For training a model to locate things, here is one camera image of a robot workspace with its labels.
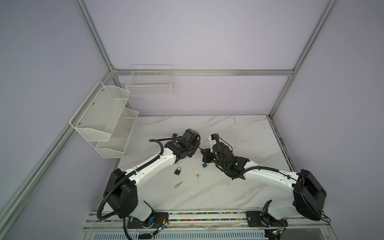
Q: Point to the aluminium frame post back left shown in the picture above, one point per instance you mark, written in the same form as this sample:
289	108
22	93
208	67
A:
91	27

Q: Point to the aluminium frame post back right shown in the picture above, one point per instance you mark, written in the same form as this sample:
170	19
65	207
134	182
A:
312	39

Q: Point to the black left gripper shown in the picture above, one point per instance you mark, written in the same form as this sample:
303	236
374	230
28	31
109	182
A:
196	144

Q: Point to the white wire basket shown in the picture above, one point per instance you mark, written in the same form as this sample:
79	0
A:
151	81

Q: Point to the aluminium table edge rail right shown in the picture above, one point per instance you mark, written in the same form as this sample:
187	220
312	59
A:
281	144

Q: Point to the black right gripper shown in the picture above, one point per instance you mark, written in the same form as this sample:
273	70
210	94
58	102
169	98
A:
204	154

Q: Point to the white ventilated cover strip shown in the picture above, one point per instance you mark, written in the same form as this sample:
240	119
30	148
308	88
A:
191	235

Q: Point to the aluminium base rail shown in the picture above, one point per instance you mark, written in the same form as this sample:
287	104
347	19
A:
292	228

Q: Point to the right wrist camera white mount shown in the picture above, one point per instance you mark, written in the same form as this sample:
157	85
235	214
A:
213	139

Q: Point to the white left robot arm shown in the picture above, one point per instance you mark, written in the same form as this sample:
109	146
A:
121	197

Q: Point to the black padlock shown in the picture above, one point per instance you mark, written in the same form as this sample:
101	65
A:
177	171

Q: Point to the white mesh two-tier shelf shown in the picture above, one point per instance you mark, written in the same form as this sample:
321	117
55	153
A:
105	121

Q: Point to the aluminium frame left wall bar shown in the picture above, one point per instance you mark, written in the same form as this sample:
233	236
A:
22	197

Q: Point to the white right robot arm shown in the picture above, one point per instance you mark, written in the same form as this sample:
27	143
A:
306	196

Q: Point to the aluminium frame post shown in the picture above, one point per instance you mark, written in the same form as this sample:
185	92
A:
312	39
91	27

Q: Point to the aluminium frame horizontal back bar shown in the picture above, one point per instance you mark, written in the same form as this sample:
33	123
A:
184	72

